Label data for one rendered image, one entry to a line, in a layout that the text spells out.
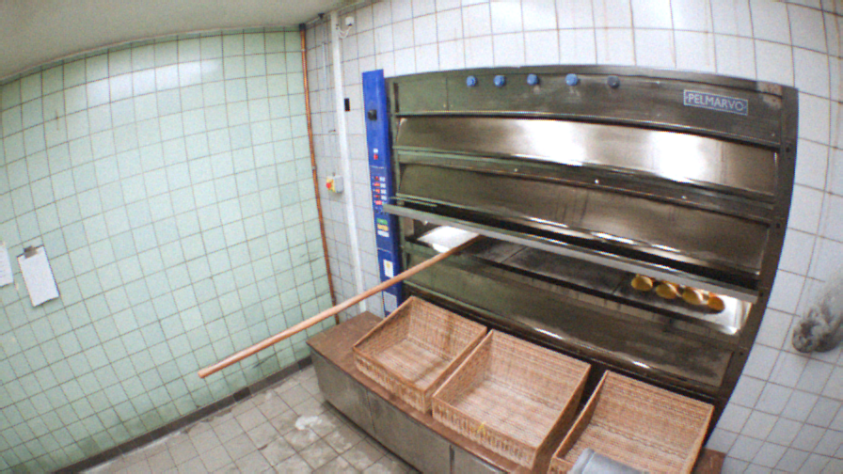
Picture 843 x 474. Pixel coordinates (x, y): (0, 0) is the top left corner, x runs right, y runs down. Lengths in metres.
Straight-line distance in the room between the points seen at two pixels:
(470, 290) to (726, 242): 1.28
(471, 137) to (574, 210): 0.57
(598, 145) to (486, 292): 0.94
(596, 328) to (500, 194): 0.73
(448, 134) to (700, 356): 1.50
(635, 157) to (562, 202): 0.38
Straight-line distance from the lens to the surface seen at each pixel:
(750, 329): 1.64
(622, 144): 1.51
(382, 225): 2.34
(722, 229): 1.51
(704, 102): 1.45
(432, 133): 1.96
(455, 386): 1.93
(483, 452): 1.78
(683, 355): 1.73
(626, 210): 1.55
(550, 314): 1.84
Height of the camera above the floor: 1.98
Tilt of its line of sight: 20 degrees down
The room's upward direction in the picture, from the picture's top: 4 degrees counter-clockwise
